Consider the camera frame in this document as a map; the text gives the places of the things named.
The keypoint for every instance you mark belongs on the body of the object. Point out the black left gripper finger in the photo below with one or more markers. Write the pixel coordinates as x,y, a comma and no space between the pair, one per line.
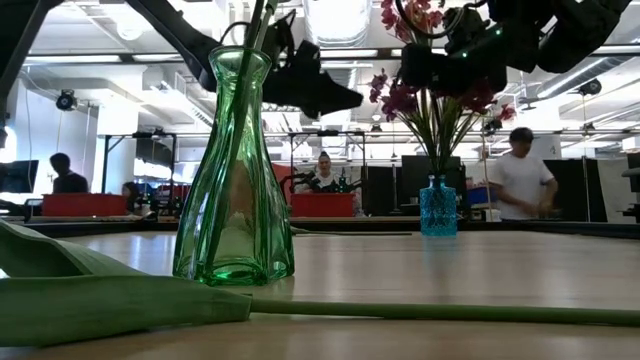
320,95

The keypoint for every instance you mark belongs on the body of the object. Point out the purple flower bunch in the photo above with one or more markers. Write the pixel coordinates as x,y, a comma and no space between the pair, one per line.
395,102
477,97

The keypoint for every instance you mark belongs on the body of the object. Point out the white artificial tulip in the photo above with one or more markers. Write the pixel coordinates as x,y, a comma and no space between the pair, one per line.
257,25

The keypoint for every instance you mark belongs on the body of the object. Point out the red flower bunch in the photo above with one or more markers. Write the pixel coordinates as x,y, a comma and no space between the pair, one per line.
506,112
400,20

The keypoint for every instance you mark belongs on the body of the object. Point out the yellow artificial tulip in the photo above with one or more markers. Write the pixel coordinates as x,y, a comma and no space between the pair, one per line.
100,310

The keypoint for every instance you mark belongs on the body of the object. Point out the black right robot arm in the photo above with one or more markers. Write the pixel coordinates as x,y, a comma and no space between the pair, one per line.
565,30

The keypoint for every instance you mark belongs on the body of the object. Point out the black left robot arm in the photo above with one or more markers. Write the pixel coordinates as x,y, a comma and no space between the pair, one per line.
175,35

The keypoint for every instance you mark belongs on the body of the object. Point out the blue glass vase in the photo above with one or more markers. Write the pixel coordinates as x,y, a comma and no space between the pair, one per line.
438,210

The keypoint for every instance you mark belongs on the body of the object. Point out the green glass vase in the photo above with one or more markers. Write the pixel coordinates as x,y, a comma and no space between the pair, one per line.
235,225

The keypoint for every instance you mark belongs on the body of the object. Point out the person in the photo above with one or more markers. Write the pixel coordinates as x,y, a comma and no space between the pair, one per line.
132,197
520,180
67,180
325,172

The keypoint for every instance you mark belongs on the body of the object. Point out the red plastic bin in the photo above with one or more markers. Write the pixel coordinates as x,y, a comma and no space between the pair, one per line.
322,205
82,205

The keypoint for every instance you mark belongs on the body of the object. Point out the black computer monitor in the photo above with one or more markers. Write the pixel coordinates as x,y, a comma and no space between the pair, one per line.
17,176
410,180

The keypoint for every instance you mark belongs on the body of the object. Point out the black ceiling spotlight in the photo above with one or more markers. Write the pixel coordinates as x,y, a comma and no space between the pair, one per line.
590,87
66,100

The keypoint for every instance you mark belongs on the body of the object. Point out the black partition panel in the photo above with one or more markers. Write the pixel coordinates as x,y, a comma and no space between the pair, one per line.
575,190

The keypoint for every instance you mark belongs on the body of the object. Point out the silver ventilation duct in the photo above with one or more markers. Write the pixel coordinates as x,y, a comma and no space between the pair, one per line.
337,22

